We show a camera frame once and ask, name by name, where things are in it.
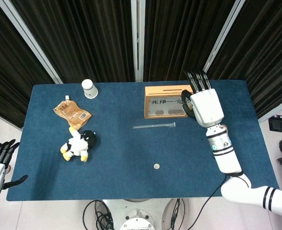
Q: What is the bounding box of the white partition post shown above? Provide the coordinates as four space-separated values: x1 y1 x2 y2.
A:
130 0 146 82
0 0 64 84
203 0 246 72

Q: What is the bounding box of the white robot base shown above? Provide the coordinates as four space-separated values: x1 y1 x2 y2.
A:
102 198 187 230

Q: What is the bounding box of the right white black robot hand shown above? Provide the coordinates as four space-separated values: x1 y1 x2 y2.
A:
180 69 225 127

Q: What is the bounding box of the black white plush toy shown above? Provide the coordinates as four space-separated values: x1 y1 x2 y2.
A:
60 126 98 163

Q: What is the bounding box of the black equipment box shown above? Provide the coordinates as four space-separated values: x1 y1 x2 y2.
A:
268 114 282 134

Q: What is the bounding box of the white frame bar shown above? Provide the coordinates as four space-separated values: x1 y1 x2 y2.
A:
257 95 282 123

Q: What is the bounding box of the black cable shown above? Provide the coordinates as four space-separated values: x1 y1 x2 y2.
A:
170 198 187 230
82 200 115 230
190 174 230 230

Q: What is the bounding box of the white paper cup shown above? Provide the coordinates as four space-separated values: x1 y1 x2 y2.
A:
81 79 99 99

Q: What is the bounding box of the blue table cloth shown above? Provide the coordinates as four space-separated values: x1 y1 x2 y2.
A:
6 80 280 202

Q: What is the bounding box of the wooden frame money box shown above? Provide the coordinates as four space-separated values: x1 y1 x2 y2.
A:
144 85 194 119

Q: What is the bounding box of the dark curtain panel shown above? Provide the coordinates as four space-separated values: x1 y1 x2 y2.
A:
206 0 282 120
10 0 135 83
143 0 238 82
0 0 56 130

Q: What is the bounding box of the plastic wrapped straw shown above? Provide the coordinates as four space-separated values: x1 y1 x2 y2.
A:
132 121 176 130

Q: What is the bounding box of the orange spout pouch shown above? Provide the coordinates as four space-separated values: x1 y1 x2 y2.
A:
53 95 92 128

